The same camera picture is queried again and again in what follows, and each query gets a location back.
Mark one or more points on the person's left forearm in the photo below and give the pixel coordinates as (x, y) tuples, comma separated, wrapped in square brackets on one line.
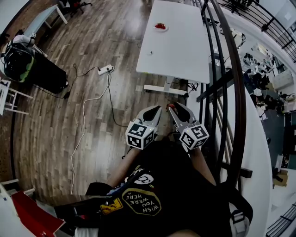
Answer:
[(125, 166)]

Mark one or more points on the dark curved stair railing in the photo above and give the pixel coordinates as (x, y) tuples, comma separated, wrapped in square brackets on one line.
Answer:
[(238, 92)]

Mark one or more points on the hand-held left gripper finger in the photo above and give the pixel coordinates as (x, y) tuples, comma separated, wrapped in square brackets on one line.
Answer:
[(158, 119), (149, 113)]

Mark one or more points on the pile of strawberries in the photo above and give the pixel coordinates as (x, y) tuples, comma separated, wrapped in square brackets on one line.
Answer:
[(160, 26)]

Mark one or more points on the black balcony railing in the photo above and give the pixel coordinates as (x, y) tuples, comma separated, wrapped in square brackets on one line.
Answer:
[(265, 27)]

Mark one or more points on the person's right forearm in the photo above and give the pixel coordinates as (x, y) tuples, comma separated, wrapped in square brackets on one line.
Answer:
[(202, 164)]

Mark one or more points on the white bench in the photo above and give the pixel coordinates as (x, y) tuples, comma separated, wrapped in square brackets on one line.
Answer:
[(39, 19)]

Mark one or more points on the white power strip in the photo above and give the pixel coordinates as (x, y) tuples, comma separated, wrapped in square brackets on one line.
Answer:
[(105, 70)]

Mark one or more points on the white stool frame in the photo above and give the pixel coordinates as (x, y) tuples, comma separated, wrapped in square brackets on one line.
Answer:
[(4, 92)]

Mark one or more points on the white rounded device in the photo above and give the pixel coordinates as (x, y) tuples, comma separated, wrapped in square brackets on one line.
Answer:
[(22, 39)]

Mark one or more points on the black office chair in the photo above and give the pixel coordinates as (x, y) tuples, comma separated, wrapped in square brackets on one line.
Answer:
[(74, 5)]

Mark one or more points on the dark flat board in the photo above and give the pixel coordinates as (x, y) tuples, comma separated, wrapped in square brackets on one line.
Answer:
[(76, 201)]

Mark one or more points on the small round grey object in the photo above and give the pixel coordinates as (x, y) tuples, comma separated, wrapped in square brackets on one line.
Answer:
[(150, 52)]

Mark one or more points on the white table base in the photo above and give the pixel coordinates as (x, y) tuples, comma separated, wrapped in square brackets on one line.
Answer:
[(162, 89)]

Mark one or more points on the black power adapter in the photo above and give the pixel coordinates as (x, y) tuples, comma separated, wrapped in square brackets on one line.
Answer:
[(66, 95)]

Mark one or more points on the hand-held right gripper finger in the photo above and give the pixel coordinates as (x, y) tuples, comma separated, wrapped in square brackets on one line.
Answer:
[(177, 121), (185, 113)]

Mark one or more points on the black and green backpack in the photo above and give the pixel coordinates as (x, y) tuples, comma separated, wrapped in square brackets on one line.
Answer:
[(17, 64)]

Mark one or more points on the black bag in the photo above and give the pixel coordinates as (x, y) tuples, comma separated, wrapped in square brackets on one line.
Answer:
[(49, 76)]

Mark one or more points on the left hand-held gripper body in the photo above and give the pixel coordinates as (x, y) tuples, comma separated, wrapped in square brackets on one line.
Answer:
[(138, 135)]

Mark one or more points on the black low metal railing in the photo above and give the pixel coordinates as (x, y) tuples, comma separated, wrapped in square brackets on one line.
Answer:
[(284, 218)]

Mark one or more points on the small dark red object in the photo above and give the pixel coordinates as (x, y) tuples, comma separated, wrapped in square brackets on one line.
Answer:
[(170, 106)]

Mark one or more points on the cardboard box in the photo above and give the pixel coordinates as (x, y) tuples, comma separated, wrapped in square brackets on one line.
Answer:
[(281, 179)]

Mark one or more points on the white cabinet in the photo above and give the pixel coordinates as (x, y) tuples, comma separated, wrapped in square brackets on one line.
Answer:
[(7, 220)]

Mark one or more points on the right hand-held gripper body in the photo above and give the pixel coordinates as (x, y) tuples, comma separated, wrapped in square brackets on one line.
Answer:
[(194, 136)]

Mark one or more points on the person's black printed shirt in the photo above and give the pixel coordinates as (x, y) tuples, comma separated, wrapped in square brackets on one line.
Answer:
[(180, 185)]

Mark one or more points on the white plate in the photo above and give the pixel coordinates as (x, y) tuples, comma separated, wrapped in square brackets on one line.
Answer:
[(162, 30)]

